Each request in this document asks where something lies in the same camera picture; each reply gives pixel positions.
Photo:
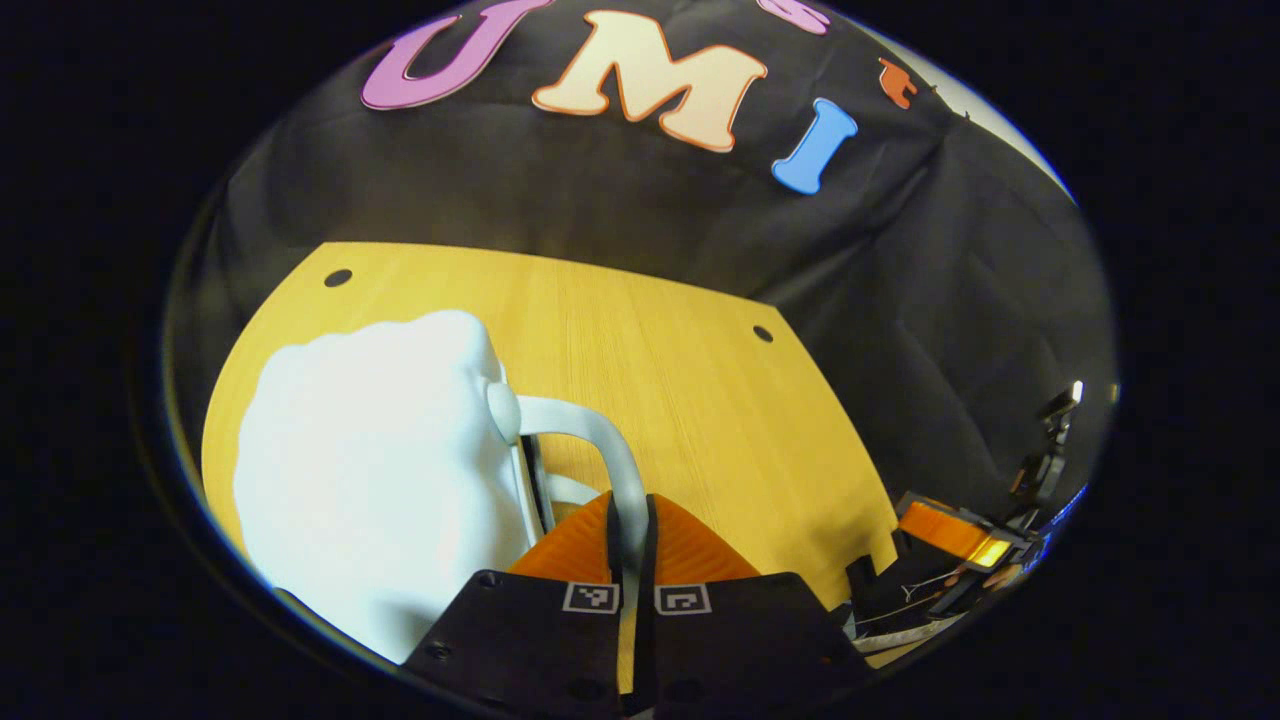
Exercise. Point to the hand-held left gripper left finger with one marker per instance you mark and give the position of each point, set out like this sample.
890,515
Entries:
520,640

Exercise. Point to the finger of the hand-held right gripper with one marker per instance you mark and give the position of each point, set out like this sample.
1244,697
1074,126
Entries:
945,530

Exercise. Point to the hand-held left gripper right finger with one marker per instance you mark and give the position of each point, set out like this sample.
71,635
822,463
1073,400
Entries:
740,640

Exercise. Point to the light blue suitcase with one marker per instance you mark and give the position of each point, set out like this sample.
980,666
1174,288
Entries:
370,470

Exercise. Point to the black tripod stand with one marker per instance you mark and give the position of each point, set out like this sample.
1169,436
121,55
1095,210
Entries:
1050,460

